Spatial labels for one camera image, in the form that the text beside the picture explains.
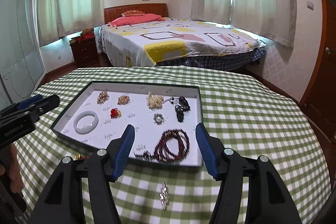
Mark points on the dark green jewelry tray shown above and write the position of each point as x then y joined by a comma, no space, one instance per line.
151,109

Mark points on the white jade bangle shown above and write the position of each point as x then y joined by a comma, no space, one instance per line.
85,122

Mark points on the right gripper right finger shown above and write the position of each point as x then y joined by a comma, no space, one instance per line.
269,200

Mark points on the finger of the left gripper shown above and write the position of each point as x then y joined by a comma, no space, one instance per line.
42,107
28,102

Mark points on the bed with patterned sheet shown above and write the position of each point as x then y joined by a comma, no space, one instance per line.
174,42

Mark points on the wooden room door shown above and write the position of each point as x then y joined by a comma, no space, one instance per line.
318,101

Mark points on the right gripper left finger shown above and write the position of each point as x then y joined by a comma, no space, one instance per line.
61,201

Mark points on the frosted glass wardrobe door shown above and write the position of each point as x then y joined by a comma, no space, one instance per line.
22,68

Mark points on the gold charm red tassel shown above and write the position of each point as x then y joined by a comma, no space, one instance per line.
115,113

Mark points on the dark wooden nightstand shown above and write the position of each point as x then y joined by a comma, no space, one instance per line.
84,51

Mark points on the pink pillow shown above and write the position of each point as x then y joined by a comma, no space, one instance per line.
131,20

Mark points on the gold pendant red knot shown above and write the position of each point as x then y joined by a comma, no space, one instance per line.
80,157

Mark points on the wooden headboard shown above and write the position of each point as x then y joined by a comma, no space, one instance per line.
112,13

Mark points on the red boxes on nightstand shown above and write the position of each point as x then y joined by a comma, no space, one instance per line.
86,33

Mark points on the orange patterned pillow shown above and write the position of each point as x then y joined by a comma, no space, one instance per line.
132,13

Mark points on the person's left hand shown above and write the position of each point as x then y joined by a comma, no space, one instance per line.
13,171

